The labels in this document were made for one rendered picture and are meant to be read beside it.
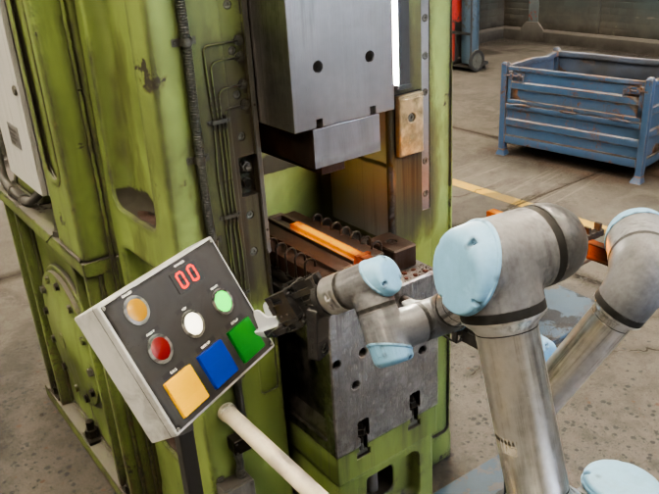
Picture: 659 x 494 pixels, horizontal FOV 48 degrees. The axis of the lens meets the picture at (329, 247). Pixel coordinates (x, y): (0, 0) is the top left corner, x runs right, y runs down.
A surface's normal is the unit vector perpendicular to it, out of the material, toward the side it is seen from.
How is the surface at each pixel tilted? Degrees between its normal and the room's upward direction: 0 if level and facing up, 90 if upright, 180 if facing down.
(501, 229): 25
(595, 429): 0
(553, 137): 90
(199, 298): 60
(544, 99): 89
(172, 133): 90
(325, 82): 90
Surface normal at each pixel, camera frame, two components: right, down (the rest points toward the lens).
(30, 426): -0.06, -0.91
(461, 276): -0.90, 0.11
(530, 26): -0.79, 0.29
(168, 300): 0.73, -0.32
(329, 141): 0.60, 0.30
